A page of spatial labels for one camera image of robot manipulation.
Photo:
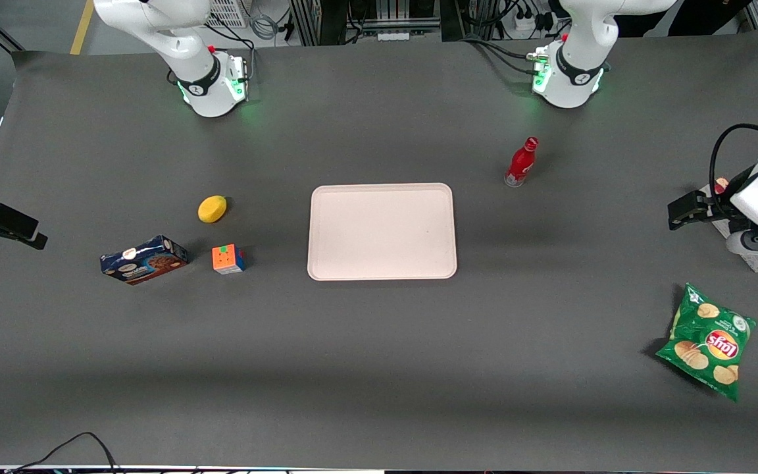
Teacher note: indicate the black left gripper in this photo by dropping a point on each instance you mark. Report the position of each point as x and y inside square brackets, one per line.
[712, 206]

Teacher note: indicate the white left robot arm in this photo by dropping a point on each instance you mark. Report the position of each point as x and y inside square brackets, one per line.
[576, 72]

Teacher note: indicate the blue cookie box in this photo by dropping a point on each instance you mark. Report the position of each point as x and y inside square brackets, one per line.
[145, 262]

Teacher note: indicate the beige plastic tray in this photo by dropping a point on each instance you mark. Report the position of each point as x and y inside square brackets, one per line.
[379, 230]

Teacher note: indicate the green chips bag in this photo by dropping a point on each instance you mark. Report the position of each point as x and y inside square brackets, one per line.
[708, 342]

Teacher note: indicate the red soda bottle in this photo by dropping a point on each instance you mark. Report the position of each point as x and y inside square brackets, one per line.
[521, 164]

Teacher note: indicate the yellow lemon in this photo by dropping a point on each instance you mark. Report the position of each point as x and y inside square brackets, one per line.
[212, 209]

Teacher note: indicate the colourful puzzle cube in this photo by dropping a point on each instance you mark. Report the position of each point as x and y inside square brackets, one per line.
[226, 259]

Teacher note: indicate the white perforated basket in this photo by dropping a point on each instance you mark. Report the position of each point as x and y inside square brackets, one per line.
[227, 13]

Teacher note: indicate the dark gray table mat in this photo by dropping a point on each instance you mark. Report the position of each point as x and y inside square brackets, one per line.
[379, 362]

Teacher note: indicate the white power strip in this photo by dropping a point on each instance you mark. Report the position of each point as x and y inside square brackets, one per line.
[393, 35]

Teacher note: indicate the aluminium equipment rack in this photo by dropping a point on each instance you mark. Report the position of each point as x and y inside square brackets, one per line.
[320, 20]

